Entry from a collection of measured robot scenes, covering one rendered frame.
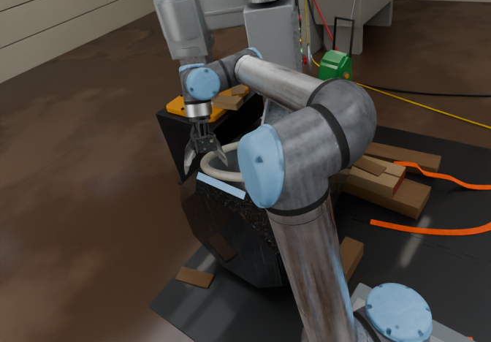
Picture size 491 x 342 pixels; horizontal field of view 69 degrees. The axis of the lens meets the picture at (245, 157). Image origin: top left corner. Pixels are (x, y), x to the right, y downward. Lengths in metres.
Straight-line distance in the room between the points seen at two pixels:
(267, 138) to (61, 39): 7.38
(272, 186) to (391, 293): 0.58
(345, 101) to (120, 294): 2.35
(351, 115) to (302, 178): 0.12
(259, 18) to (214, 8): 0.77
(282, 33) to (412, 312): 1.20
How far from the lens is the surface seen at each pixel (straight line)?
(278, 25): 1.67
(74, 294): 2.91
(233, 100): 2.53
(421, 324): 0.98
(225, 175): 1.13
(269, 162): 0.49
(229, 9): 2.37
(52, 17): 7.73
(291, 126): 0.52
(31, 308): 3.04
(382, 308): 0.98
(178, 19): 2.38
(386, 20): 5.72
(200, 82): 1.02
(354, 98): 0.58
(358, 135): 0.55
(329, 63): 3.57
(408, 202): 2.67
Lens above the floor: 2.05
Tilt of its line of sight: 38 degrees down
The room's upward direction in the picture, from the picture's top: 13 degrees counter-clockwise
